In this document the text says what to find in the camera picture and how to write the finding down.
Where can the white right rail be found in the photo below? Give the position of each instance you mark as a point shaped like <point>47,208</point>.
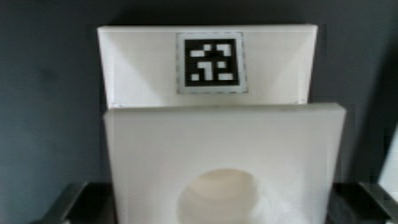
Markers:
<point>388,180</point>

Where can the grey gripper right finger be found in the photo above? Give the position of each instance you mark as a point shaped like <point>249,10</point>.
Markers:
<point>370,206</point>

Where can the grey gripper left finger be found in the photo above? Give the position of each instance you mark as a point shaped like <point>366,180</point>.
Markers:
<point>56,216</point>

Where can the white lamp base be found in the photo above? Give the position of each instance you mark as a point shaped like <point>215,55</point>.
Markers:
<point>223,143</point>

